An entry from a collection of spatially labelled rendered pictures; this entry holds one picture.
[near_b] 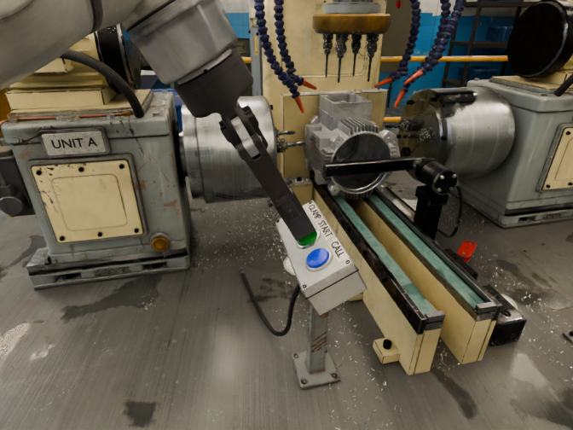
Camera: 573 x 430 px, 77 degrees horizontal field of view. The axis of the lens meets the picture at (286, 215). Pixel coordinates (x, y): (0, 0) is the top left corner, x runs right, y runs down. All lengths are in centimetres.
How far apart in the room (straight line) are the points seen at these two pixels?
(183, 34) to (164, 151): 45
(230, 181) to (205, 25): 50
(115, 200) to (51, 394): 36
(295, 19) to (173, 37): 80
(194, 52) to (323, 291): 29
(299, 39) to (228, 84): 78
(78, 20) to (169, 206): 55
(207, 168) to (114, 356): 40
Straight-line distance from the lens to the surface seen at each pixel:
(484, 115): 105
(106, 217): 84
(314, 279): 44
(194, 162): 81
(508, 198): 117
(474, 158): 104
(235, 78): 37
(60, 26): 31
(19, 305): 96
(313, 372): 66
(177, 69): 36
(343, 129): 90
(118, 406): 69
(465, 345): 72
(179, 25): 36
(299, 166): 108
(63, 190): 83
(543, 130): 113
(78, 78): 85
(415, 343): 64
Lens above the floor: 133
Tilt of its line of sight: 29 degrees down
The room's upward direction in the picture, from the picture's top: straight up
